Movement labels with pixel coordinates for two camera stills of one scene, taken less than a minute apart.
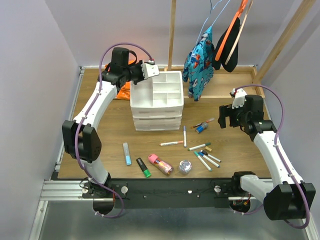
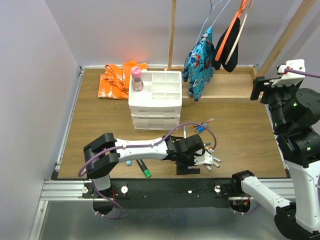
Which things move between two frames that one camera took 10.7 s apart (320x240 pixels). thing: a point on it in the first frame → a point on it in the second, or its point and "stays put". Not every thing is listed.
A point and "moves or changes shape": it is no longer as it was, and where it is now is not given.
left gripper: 138,64 → 182,169
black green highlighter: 143,167 stays put
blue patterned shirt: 198,67 stays put
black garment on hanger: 232,62 stays put
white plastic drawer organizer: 156,102 stays put
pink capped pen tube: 162,166 moves or changes shape
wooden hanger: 248,9 stays put
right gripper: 226,111 → 260,82
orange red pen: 208,121 stays put
